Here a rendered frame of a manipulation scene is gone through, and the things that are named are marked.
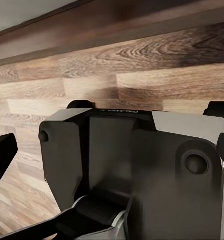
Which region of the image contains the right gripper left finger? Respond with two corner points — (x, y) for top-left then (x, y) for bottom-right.
(0, 133), (18, 181)

